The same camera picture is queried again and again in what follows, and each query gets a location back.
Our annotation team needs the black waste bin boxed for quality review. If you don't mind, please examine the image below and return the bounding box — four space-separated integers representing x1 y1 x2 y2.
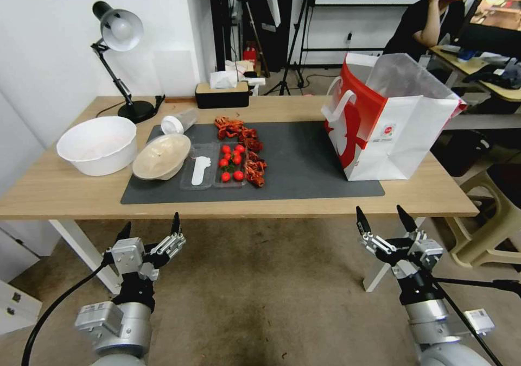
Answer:
430 129 491 178

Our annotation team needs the black computer monitor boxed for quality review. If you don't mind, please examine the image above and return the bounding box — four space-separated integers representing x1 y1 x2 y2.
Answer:
453 0 521 54

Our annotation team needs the red and white delivery bag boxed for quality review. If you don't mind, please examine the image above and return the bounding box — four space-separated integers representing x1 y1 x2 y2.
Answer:
321 52 468 182

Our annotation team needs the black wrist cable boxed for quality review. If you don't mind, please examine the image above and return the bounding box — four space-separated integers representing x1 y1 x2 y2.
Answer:
429 277 521 366
21 253 115 366

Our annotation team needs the person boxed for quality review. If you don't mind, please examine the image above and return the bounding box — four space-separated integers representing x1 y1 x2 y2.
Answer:
382 0 467 64

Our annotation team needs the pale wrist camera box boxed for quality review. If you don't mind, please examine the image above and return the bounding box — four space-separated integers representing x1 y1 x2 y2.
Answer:
408 235 446 268
110 237 149 278

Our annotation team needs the black tripod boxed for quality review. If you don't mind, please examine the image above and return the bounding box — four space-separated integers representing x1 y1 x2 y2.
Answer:
262 0 317 97

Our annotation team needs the black desk lamp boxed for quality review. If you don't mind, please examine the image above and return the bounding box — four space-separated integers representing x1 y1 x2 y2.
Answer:
90 1 166 125

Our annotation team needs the wooden office desk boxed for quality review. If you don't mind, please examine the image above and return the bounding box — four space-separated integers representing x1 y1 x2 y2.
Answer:
428 44 521 103

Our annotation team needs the beige paper bowl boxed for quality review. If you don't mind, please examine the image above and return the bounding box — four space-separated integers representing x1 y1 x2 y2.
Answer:
131 133 193 182

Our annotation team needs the clear disposable takeout box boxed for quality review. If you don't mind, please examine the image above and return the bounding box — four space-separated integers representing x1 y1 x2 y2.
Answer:
179 141 249 192

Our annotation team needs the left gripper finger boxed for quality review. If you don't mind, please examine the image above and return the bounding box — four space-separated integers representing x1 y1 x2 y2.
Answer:
115 220 133 244
147 212 187 263

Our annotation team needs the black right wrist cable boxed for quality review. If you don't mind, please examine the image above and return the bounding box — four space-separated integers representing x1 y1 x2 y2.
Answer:
429 277 521 366

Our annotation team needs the black bag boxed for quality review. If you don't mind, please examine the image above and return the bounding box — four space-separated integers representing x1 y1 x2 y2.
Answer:
463 61 521 91

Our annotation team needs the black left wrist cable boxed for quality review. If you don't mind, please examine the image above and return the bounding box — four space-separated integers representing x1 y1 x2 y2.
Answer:
21 253 115 366

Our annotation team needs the dark grey table mat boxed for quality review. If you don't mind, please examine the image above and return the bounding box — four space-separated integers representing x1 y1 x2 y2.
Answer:
120 121 386 205

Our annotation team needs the white plastic spoon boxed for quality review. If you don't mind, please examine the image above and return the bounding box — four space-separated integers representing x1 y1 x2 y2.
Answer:
190 155 212 187

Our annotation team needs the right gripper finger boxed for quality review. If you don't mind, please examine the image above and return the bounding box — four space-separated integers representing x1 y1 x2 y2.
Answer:
396 204 429 245
355 206 399 257

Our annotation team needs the beige plastic stool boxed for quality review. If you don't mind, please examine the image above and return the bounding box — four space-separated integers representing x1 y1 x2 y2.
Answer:
445 163 521 270

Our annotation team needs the large white plastic bowl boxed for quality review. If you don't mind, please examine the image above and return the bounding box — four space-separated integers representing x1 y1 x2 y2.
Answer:
56 116 138 177

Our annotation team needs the clear cup with white lid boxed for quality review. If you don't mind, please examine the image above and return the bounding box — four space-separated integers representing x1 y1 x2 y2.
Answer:
160 106 200 136

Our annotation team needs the black tissue box wooden lid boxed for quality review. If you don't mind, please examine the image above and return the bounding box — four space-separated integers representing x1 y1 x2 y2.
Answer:
194 81 251 110

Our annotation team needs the white drawer cabinet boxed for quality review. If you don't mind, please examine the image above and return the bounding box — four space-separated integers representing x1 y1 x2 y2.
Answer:
0 218 62 335

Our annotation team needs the white tissue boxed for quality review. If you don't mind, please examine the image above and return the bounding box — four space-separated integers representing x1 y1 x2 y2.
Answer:
209 71 238 90

